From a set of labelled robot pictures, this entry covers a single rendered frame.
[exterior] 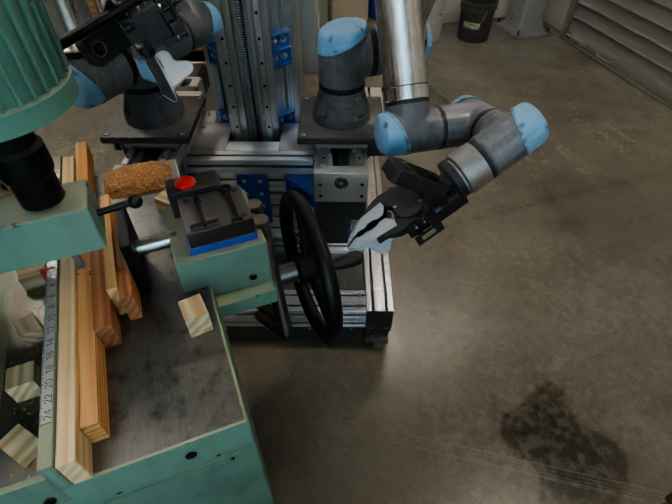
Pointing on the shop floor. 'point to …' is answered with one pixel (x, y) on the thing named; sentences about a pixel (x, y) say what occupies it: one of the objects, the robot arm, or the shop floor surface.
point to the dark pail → (476, 20)
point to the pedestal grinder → (525, 20)
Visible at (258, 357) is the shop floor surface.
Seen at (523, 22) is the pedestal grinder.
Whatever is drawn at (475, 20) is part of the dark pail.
